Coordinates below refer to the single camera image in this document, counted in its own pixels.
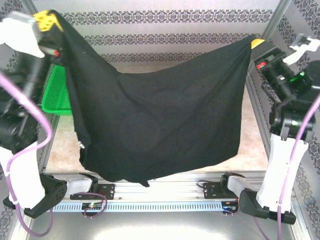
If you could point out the black t-shirt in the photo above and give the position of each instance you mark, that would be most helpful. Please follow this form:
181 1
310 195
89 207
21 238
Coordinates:
162 112

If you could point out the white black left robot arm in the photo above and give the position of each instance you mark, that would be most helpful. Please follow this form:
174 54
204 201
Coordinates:
22 180

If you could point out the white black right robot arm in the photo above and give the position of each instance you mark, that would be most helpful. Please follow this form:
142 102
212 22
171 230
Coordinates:
275 175

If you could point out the green plastic basket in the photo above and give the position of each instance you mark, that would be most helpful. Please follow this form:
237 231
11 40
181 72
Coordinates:
56 95

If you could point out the small circuit board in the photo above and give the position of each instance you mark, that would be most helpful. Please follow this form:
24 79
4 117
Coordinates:
230 206
92 205

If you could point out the grey metal sheet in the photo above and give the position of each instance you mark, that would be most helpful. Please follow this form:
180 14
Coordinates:
160 227

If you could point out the aluminium frame post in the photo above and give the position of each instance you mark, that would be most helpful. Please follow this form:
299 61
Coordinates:
277 17
29 5

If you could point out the aluminium side rail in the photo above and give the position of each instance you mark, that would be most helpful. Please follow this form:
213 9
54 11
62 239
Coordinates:
48 147
257 112

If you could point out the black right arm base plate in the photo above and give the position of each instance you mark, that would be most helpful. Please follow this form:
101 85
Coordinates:
211 191

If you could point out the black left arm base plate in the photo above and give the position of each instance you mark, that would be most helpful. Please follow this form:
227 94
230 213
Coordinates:
107 191

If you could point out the aluminium mounting rail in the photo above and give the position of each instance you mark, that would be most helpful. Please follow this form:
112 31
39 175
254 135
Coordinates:
175 191

